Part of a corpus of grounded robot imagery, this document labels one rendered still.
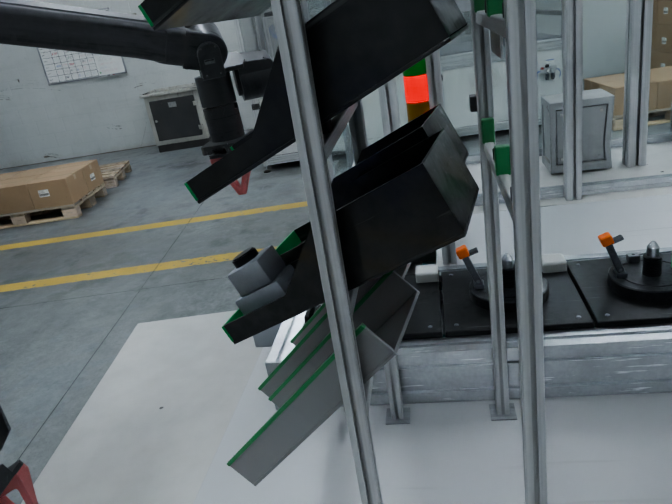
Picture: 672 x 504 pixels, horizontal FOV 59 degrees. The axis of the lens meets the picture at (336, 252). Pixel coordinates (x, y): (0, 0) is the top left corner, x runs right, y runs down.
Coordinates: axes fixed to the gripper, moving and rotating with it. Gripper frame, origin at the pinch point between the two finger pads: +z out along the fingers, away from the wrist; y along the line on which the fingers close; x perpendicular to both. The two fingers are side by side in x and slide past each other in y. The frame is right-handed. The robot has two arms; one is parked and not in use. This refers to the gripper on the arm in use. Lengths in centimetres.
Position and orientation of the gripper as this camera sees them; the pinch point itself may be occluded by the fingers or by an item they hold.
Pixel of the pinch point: (241, 189)
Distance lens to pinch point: 104.0
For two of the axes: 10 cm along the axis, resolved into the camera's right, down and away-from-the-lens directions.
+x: -9.7, 1.2, 2.0
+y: 1.4, -4.1, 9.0
